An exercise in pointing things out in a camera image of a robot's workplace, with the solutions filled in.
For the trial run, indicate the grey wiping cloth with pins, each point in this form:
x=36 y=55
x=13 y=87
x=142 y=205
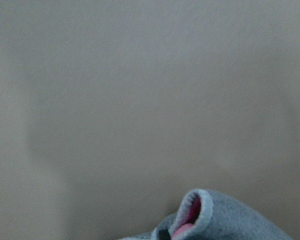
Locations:
x=210 y=215

